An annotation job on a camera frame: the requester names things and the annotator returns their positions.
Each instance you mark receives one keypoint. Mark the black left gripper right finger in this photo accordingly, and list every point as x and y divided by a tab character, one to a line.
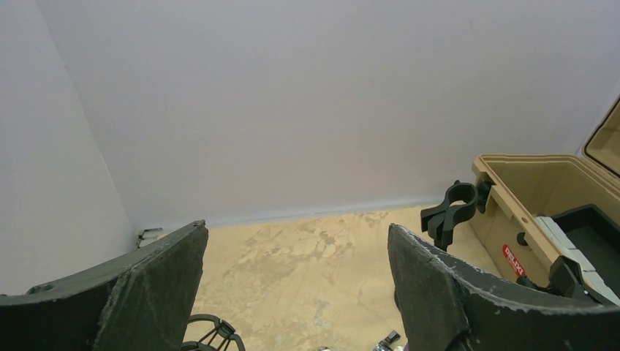
448	304

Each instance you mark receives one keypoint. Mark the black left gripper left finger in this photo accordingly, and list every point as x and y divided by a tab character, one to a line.
141	300

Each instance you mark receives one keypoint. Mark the black tripod shock mount stand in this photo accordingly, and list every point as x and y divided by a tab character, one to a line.
221	336

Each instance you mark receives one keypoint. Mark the black stand glitter mic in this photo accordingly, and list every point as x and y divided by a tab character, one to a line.
459	205

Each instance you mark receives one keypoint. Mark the chrome metal faucet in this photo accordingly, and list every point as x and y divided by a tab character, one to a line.
386	344

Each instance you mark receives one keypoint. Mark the tan plastic tool case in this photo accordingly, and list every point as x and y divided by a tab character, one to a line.
515	189

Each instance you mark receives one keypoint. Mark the grey plastic box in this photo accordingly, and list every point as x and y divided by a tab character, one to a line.
572	275

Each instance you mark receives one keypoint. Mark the black tray insert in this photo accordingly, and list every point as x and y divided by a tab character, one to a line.
596	235

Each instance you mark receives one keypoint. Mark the black aluminium base frame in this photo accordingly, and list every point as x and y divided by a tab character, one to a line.
148	236

